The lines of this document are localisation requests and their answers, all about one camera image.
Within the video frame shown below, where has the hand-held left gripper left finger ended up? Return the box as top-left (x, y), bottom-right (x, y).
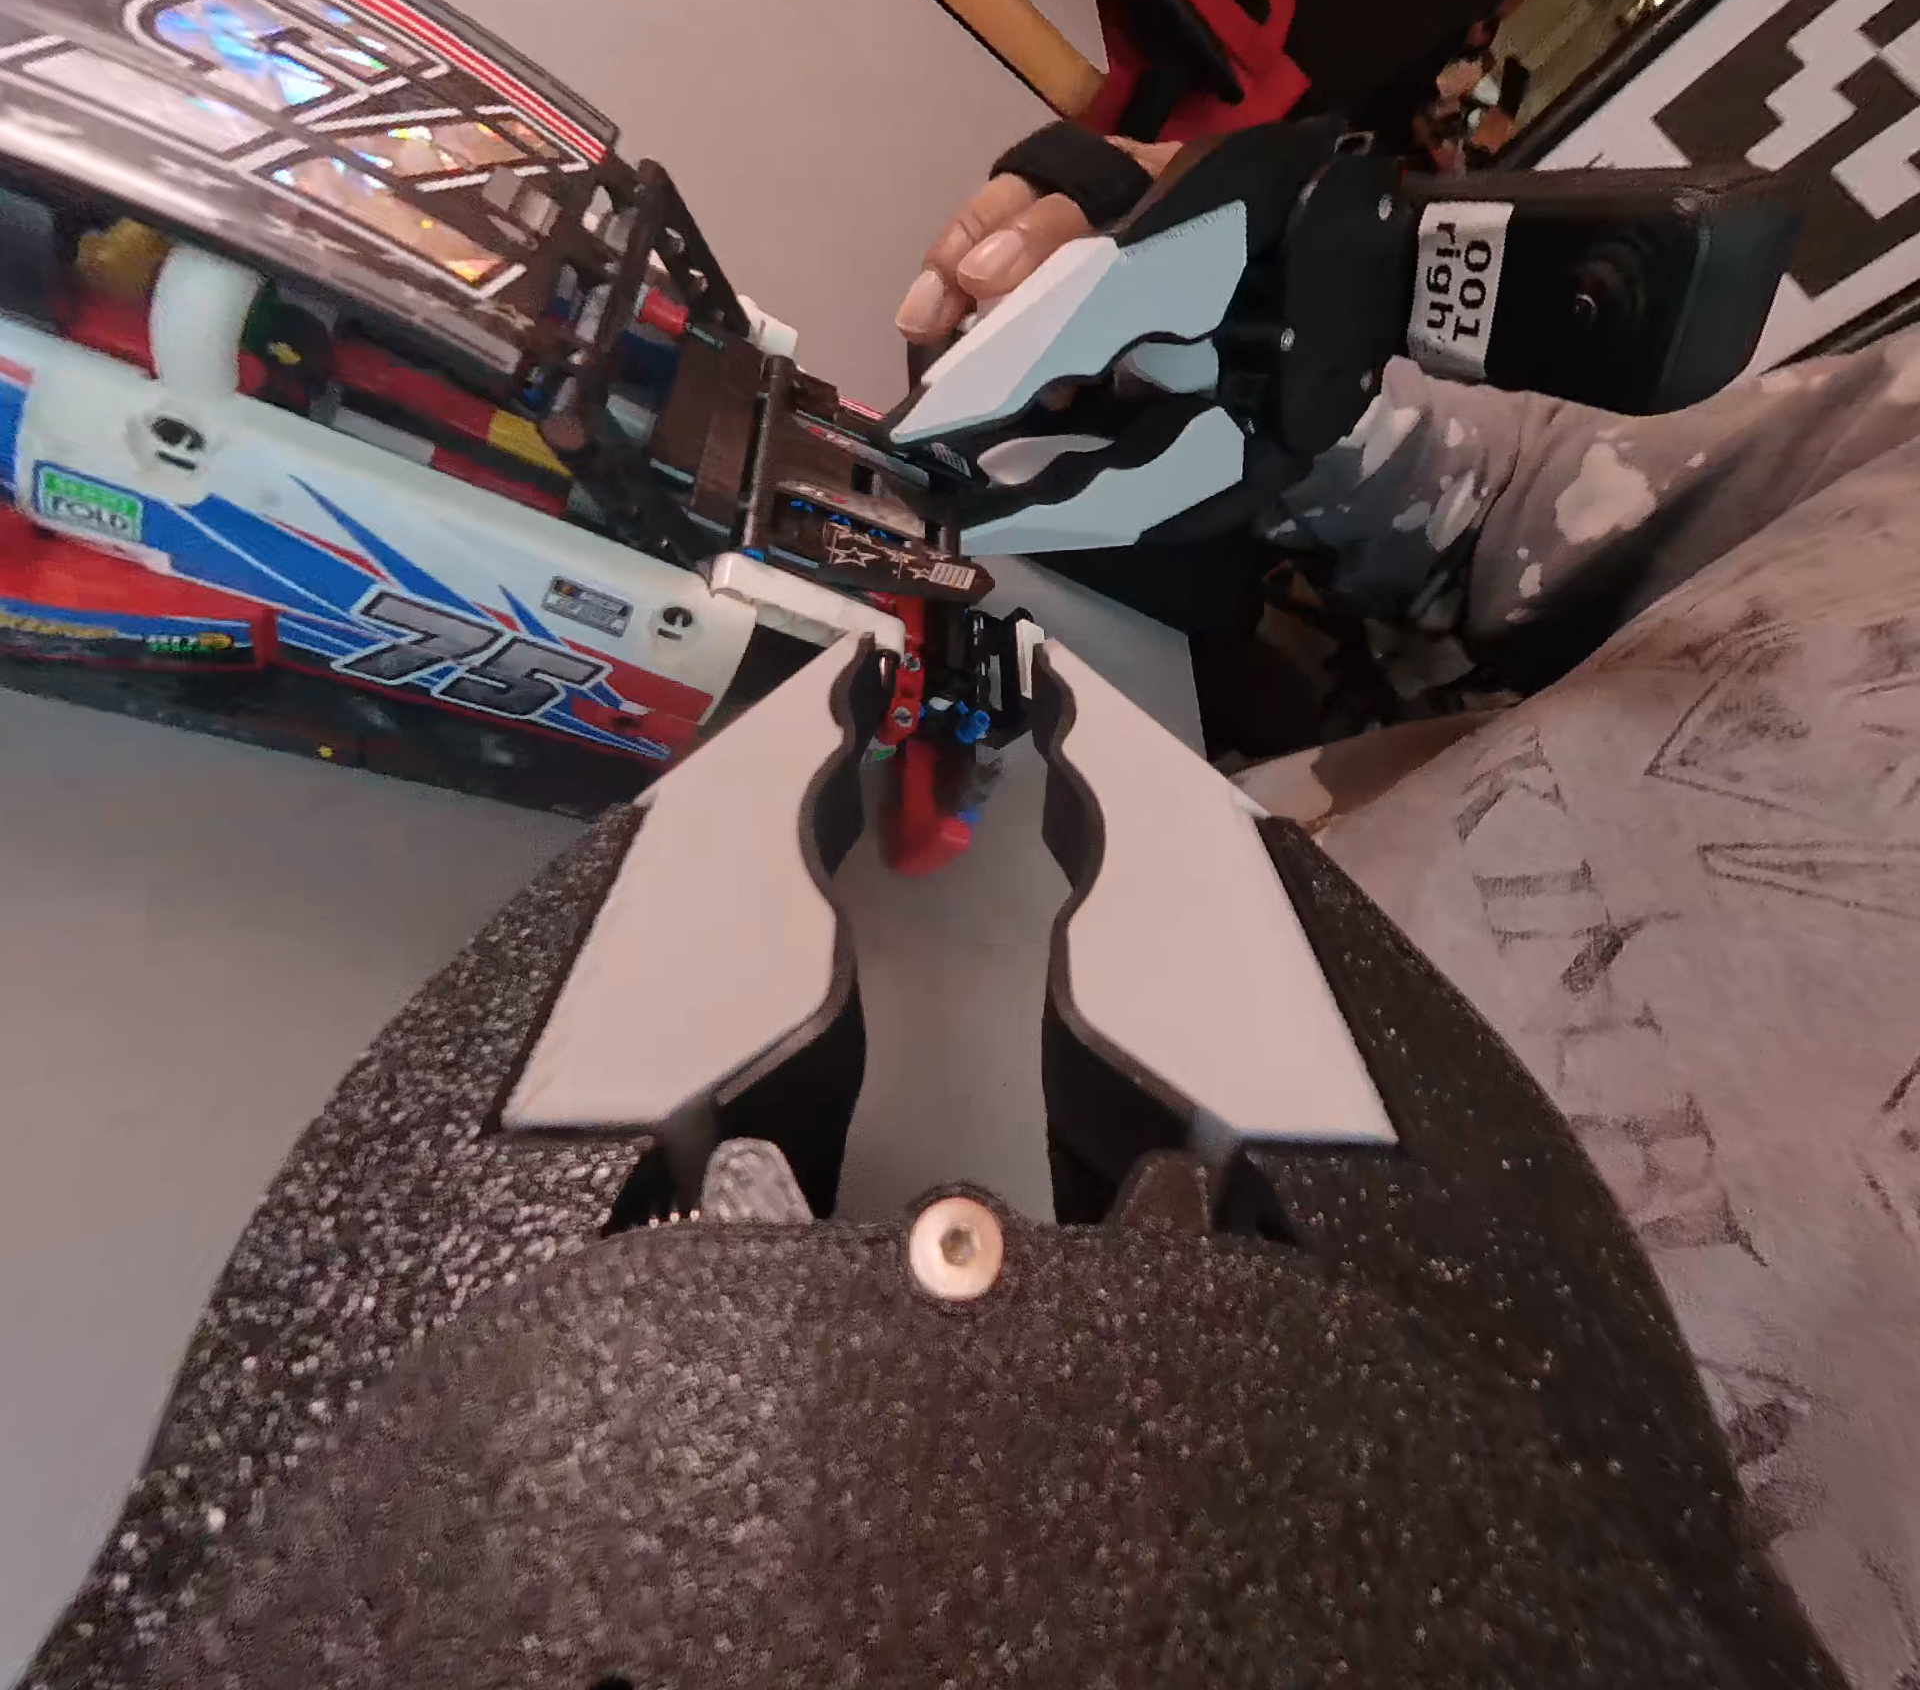
top-left (500, 632), bottom-right (891, 1143)

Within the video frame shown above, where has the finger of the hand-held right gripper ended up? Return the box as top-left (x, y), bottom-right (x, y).
top-left (880, 199), bottom-right (1253, 455)
top-left (960, 407), bottom-right (1253, 559)

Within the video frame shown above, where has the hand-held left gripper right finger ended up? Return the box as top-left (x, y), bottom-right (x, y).
top-left (1032, 632), bottom-right (1401, 1164)

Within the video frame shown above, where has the brick-built toy race car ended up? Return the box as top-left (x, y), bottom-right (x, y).
top-left (0, 0), bottom-right (1050, 881)

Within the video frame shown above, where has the person's right forearm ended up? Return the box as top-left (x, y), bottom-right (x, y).
top-left (1253, 341), bottom-right (1920, 695)

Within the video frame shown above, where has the person's right hand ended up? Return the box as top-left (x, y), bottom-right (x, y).
top-left (899, 171), bottom-right (1126, 347)

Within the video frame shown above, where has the black white framed poster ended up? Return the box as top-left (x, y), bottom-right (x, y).
top-left (1541, 0), bottom-right (1920, 361)

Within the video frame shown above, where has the person's grey printed hoodie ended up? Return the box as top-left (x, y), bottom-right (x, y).
top-left (1227, 443), bottom-right (1920, 1690)

